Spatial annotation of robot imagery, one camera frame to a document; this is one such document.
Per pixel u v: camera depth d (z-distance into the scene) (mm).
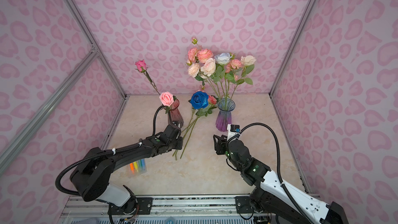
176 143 786
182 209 733
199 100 597
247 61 769
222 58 724
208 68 692
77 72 782
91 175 435
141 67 763
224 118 979
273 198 596
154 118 680
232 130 641
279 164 537
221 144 644
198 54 738
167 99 608
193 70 737
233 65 783
